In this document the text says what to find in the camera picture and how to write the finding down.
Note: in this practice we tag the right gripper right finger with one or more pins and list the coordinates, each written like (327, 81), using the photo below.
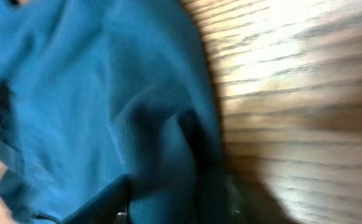
(251, 203)

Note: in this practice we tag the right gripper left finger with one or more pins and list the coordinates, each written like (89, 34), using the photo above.
(110, 206)

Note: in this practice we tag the dark blue t-shirt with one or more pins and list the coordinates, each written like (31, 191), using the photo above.
(94, 89)

